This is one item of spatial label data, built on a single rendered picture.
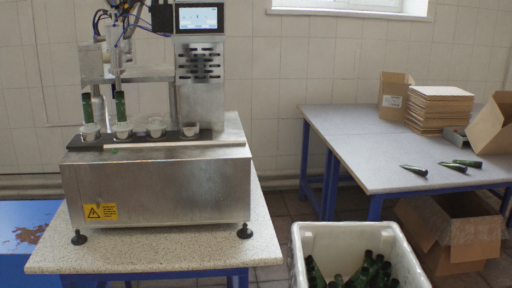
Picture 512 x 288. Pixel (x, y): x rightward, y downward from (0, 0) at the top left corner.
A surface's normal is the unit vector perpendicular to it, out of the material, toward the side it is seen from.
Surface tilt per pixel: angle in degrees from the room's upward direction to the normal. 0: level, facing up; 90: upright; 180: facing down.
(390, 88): 107
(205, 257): 0
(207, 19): 90
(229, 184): 90
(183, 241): 0
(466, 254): 68
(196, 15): 90
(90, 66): 90
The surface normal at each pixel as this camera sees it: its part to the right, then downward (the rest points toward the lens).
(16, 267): 0.14, 0.36
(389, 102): -0.25, 0.35
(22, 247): 0.01, -0.93
